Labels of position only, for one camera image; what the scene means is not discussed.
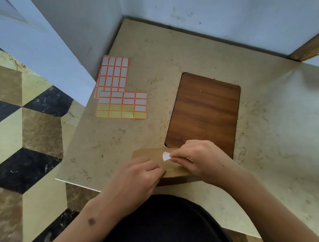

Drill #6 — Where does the person's right hand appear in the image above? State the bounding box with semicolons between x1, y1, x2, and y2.
169;139;240;185

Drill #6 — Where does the person's left hand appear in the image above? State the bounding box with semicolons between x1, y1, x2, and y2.
99;156;166;212

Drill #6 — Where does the brown paper bag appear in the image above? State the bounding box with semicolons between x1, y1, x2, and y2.
131;147;200;186

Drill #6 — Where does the partly yellow label sheet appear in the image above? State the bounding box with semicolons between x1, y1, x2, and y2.
96;91;148;119

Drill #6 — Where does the person's right forearm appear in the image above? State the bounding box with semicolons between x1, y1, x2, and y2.
219;167;319;242

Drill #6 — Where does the person's black clothing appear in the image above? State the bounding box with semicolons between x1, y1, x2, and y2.
102;194;232;242

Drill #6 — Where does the brown wooden board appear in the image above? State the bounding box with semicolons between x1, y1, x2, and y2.
164;72;242;159

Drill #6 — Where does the orange-bordered white label sheet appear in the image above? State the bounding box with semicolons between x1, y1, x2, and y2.
92;55;130;100

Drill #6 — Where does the white panelled door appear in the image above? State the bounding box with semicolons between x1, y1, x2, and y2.
0;0;96;107

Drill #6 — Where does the brown wooden door frame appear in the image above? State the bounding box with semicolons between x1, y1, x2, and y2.
288;34;319;62

